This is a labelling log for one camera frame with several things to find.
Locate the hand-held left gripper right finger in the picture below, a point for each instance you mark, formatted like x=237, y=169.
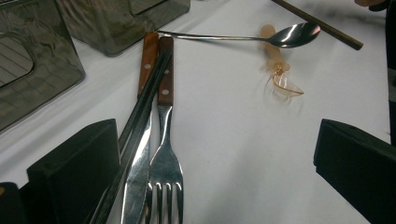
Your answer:
x=358, y=168

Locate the brown wooden chopstick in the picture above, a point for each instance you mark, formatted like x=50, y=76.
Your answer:
x=336, y=32

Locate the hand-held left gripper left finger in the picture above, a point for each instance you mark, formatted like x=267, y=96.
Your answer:
x=71, y=174

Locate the steel spoon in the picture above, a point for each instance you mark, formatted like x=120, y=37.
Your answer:
x=292, y=35

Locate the smoky transparent plastic bin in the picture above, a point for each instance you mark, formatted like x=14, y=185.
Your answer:
x=46, y=87
x=109, y=28

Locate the black chopstick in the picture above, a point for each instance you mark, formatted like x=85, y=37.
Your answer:
x=144, y=96
x=152, y=95

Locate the small wooden spoon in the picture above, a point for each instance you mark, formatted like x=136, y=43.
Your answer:
x=274, y=56

